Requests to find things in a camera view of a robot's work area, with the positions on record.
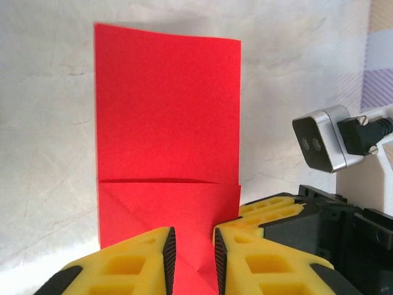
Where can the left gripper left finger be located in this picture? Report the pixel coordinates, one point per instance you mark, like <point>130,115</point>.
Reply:
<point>129,267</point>

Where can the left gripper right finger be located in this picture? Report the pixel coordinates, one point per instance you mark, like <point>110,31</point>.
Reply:
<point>245,270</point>

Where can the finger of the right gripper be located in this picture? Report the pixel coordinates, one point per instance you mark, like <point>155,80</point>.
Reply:
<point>261,218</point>
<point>276,205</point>

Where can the red paper sheet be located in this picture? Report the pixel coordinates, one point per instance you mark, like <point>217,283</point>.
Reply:
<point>165,107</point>

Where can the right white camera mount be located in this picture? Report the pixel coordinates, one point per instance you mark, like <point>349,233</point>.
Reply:
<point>368,178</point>

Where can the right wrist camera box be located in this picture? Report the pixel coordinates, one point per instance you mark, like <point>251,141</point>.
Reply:
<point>316,144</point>

